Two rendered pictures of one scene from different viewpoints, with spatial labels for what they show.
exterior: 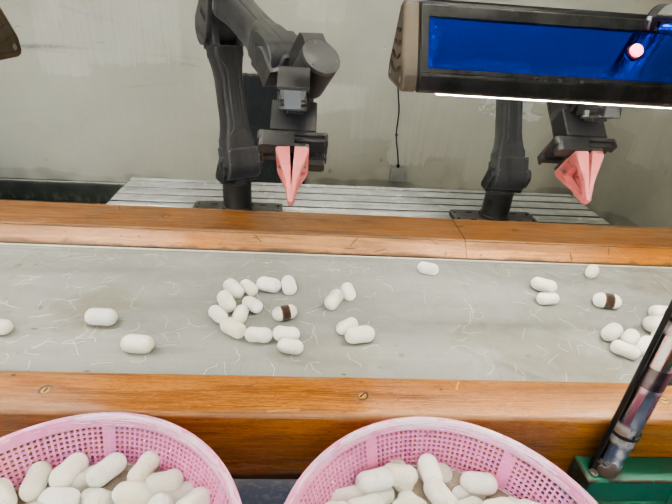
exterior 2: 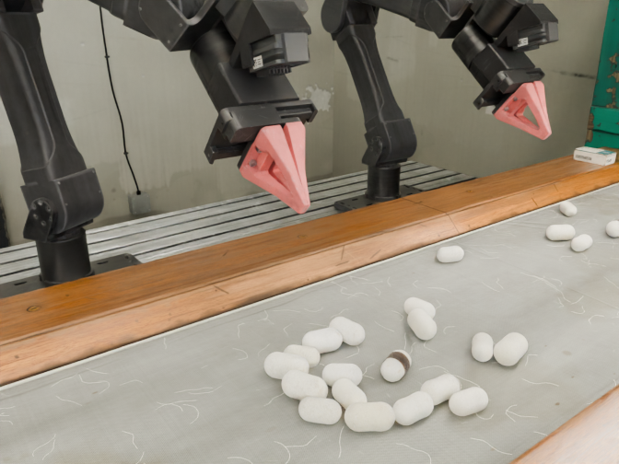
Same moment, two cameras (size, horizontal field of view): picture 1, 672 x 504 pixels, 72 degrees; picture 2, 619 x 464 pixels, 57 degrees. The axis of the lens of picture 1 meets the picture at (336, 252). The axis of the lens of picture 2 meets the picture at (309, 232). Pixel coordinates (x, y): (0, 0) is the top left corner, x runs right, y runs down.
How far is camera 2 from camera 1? 39 cm
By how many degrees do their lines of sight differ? 30
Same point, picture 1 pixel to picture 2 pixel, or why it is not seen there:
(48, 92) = not seen: outside the picture
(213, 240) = (156, 317)
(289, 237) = (263, 273)
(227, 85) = (29, 76)
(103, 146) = not seen: outside the picture
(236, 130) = (59, 147)
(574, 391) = not seen: outside the picture
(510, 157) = (394, 121)
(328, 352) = (503, 388)
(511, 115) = (377, 75)
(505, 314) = (571, 272)
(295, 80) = (287, 19)
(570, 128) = (507, 62)
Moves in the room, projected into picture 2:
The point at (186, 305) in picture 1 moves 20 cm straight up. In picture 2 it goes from (242, 424) to (227, 149)
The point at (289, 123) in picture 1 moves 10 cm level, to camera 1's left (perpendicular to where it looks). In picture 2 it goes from (261, 92) to (155, 100)
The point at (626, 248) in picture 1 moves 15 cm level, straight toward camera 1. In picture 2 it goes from (565, 180) to (606, 210)
